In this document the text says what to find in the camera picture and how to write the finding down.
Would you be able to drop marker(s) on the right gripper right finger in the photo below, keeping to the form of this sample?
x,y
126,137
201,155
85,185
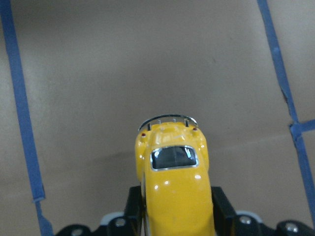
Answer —
x,y
228,222

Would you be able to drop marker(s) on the yellow beetle toy car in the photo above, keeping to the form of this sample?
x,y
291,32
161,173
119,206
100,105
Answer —
x,y
172,165

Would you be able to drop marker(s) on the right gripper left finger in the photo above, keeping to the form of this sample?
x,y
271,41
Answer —
x,y
127,222

